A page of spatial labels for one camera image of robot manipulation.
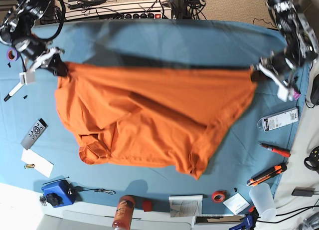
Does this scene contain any red tape roll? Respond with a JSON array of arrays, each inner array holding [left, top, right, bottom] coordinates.
[[211, 190, 227, 203]]

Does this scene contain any grey remote control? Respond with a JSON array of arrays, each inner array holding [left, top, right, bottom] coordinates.
[[21, 118, 47, 150]]

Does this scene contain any black lanyard with carabiner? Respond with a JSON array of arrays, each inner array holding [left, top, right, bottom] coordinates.
[[74, 186, 116, 195]]

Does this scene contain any small AA battery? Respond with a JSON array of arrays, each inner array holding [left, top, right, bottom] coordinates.
[[24, 164, 35, 169]]

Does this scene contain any white power strip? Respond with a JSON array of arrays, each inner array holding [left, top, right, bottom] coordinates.
[[65, 0, 174, 21]]

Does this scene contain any black power adapter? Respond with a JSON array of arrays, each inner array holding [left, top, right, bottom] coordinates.
[[291, 187, 315, 197]]

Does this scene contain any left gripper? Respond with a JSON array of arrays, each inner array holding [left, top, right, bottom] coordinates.
[[250, 55, 296, 102]]

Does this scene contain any black white marker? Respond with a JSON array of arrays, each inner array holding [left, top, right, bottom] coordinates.
[[4, 82, 24, 102]]

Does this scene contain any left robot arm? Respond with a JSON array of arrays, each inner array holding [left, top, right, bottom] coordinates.
[[252, 0, 319, 102]]

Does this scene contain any blue table cloth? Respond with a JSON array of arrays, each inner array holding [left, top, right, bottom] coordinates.
[[0, 19, 310, 215]]

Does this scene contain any orange drink bottle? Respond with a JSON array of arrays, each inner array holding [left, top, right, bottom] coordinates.
[[112, 195, 135, 230]]

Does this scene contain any spiral notebook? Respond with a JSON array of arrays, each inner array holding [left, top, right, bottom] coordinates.
[[168, 195, 203, 218]]

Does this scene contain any blue clamp box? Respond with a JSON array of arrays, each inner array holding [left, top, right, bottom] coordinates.
[[41, 180, 76, 208]]

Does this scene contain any white square card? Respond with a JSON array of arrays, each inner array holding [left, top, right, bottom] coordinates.
[[223, 193, 249, 215]]

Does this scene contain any orange t-shirt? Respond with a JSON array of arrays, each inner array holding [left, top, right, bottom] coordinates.
[[55, 62, 257, 179]]

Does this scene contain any orange black utility knife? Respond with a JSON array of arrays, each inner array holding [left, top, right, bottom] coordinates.
[[246, 163, 287, 187]]

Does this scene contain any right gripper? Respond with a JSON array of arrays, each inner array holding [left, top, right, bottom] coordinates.
[[19, 47, 68, 85]]

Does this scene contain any blue bar clamp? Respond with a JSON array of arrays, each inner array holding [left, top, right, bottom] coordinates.
[[229, 206, 259, 230]]

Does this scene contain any clear plastic cup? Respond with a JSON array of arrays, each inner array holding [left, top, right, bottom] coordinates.
[[249, 183, 277, 221]]

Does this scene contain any purple tape roll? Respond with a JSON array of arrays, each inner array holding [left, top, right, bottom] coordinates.
[[6, 47, 20, 62]]

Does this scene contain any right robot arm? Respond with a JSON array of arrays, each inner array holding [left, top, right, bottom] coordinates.
[[0, 0, 67, 85]]

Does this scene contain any white paper card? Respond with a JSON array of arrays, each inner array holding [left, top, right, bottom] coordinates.
[[21, 149, 54, 178]]

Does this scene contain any red screwdriver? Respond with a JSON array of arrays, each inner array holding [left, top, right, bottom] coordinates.
[[258, 143, 291, 158]]

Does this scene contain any purple glue tube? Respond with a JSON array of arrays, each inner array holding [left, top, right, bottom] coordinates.
[[293, 90, 301, 100]]

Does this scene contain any small red block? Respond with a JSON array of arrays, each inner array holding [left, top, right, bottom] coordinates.
[[142, 200, 153, 212]]

